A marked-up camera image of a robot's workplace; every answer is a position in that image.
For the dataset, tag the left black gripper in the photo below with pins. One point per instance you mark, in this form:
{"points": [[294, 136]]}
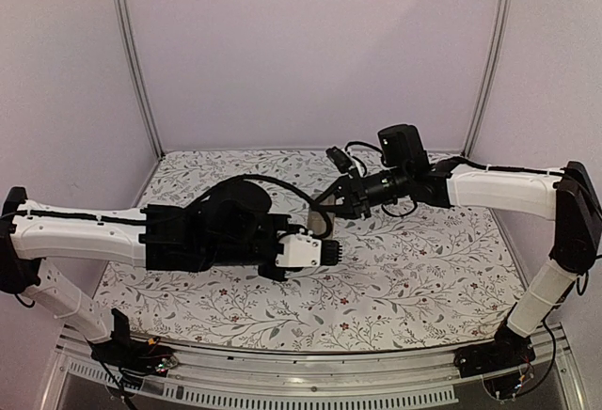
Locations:
{"points": [[276, 219]]}

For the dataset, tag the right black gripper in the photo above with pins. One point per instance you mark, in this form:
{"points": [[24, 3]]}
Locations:
{"points": [[356, 195]]}

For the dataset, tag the grey white remote control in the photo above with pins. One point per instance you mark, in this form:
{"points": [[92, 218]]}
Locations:
{"points": [[315, 222]]}

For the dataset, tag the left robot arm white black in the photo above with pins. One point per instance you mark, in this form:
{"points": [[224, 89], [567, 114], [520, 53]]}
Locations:
{"points": [[154, 238]]}

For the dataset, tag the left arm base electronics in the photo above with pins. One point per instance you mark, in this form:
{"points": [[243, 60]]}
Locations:
{"points": [[134, 357]]}

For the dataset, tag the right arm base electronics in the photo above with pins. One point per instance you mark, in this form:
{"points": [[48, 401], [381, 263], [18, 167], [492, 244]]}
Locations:
{"points": [[504, 365]]}

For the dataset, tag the floral patterned table mat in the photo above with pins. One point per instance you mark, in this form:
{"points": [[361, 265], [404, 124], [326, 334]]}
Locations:
{"points": [[430, 278]]}

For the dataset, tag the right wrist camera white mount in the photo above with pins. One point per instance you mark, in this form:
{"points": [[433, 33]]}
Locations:
{"points": [[345, 162]]}

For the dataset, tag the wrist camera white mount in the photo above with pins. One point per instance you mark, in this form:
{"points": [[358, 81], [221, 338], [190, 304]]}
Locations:
{"points": [[301, 249], [345, 162]]}

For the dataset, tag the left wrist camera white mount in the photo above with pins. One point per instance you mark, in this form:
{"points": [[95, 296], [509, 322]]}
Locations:
{"points": [[301, 249]]}

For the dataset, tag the front aluminium rail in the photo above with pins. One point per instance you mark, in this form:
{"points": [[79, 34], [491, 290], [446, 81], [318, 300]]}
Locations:
{"points": [[219, 377]]}

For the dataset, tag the right aluminium frame post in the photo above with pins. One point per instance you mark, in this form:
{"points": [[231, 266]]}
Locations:
{"points": [[500, 21]]}

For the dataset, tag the aluminium frame post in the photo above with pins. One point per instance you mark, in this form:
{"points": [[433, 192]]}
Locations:
{"points": [[127, 35], [500, 21]]}

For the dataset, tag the left aluminium frame post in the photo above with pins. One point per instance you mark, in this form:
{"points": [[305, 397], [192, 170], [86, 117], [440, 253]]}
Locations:
{"points": [[127, 35]]}

